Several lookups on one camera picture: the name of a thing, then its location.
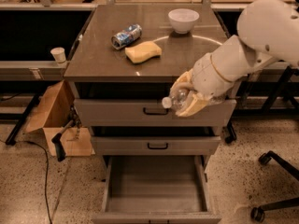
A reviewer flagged grey open bottom drawer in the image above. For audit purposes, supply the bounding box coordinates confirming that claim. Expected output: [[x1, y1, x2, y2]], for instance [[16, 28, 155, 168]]
[[92, 156, 221, 224]]

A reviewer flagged black floor cable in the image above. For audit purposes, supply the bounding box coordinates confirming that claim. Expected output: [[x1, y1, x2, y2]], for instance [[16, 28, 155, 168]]
[[0, 137, 54, 224]]

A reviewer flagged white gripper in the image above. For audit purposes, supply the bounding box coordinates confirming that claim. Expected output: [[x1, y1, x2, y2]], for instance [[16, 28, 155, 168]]
[[170, 53, 234, 117]]

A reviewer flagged white bowl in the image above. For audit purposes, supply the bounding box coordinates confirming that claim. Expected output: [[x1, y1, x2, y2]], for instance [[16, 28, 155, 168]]
[[168, 8, 199, 34]]

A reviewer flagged white paper cup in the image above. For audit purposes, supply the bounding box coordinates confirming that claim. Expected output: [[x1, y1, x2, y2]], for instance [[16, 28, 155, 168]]
[[50, 47, 66, 66]]

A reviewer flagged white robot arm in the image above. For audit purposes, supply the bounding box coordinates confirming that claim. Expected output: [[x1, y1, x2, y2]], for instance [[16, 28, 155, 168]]
[[162, 0, 299, 117]]

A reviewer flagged cardboard box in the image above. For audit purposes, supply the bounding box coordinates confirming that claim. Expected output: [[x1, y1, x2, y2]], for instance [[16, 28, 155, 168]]
[[25, 81, 93, 157]]

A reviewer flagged black handled tool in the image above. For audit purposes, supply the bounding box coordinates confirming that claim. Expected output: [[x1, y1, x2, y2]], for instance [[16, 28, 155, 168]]
[[51, 120, 75, 162]]

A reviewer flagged grey drawer cabinet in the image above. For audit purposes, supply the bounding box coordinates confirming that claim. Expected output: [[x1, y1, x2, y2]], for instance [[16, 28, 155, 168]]
[[64, 3, 249, 224]]

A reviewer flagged yellow sponge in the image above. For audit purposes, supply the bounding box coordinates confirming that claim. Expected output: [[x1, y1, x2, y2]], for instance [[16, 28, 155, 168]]
[[125, 41, 162, 63]]

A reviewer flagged crushed blue soda can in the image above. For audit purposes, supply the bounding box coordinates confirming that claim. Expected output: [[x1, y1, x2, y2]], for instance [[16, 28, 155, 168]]
[[111, 24, 142, 49]]

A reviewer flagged grey middle drawer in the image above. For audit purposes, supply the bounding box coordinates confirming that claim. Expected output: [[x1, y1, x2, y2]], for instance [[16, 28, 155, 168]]
[[92, 136, 221, 156]]

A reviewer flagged grey workbench rail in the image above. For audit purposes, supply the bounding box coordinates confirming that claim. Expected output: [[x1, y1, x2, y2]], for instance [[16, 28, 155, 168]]
[[0, 61, 68, 81]]

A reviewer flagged clear plastic water bottle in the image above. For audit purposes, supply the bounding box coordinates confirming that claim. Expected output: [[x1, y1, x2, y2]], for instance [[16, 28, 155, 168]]
[[161, 87, 226, 112]]

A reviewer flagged black office chair base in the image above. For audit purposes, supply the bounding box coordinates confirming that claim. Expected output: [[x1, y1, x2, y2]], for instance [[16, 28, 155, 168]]
[[250, 150, 299, 224]]

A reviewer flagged grey top drawer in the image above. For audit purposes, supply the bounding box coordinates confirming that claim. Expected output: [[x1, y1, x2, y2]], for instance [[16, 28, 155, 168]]
[[74, 99, 236, 127]]

